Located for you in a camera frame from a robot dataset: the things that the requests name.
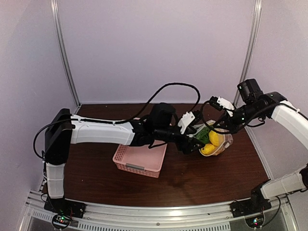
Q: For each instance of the left circuit board with LEDs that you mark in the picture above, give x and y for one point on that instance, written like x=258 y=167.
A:
x=60 y=221

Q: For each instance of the clear zip top bag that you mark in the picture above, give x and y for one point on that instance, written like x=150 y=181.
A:
x=225 y=141

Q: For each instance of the front aluminium frame rail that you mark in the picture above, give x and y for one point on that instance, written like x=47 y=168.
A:
x=211 y=217

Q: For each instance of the right circuit board with LEDs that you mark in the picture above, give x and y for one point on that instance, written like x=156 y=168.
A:
x=255 y=222

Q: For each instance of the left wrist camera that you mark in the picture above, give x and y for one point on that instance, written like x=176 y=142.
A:
x=185 y=122

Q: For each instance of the green bok choy toy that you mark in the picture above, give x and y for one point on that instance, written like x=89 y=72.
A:
x=203 y=135

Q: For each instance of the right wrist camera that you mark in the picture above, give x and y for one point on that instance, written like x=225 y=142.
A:
x=221 y=104

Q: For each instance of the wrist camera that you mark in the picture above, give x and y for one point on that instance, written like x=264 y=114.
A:
x=185 y=122
x=221 y=104

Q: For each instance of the circuit board with leds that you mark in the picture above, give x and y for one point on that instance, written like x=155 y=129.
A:
x=255 y=222
x=60 y=221

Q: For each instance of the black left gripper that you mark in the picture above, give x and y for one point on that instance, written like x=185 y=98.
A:
x=188 y=148

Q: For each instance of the aluminium corner post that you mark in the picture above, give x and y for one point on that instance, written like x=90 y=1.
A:
x=63 y=53
x=257 y=12

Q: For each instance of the yellow lemon toy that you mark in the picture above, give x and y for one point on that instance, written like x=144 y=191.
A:
x=214 y=138

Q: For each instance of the pink perforated plastic basket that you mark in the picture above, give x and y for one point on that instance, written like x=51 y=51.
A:
x=140 y=160

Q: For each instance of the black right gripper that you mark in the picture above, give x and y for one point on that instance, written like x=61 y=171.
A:
x=229 y=123

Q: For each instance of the right aluminium corner post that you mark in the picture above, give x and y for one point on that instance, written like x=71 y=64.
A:
x=257 y=12

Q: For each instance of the left aluminium corner post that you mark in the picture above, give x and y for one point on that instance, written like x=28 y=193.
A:
x=63 y=53

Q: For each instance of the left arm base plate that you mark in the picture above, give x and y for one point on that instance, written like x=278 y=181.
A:
x=65 y=207

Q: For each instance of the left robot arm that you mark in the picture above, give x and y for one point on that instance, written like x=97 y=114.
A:
x=161 y=124

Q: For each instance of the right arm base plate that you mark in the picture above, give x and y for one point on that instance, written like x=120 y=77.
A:
x=248 y=207

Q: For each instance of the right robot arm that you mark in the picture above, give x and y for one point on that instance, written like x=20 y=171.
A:
x=276 y=107

